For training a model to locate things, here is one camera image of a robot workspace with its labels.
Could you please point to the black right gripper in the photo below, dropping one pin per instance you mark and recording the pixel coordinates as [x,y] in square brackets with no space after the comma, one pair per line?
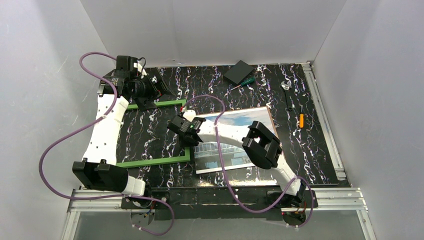
[178,125]

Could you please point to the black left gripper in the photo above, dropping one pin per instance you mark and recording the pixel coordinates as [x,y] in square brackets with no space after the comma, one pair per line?
[154,91]

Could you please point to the green picture frame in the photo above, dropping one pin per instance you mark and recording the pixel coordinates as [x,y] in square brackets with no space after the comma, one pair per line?
[160,161]

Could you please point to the building photo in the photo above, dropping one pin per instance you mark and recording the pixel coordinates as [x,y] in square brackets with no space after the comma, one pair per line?
[232,116]

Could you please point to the orange handled screwdriver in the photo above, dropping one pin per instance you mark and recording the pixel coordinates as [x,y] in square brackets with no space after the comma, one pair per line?
[301,120]

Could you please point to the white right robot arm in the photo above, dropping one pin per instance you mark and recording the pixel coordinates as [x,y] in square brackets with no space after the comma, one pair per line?
[262,147]

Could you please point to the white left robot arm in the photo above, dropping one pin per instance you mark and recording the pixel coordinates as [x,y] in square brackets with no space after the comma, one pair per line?
[129,82]

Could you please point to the black square box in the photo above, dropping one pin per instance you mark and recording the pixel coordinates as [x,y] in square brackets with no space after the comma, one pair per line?
[238,72]

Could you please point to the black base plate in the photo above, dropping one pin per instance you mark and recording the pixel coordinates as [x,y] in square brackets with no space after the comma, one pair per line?
[217,202]

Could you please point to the green handled screwdriver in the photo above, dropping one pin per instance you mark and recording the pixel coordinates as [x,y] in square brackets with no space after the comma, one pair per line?
[244,83]

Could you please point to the aluminium rail frame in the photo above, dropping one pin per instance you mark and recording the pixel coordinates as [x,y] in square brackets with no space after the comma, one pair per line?
[329,197]

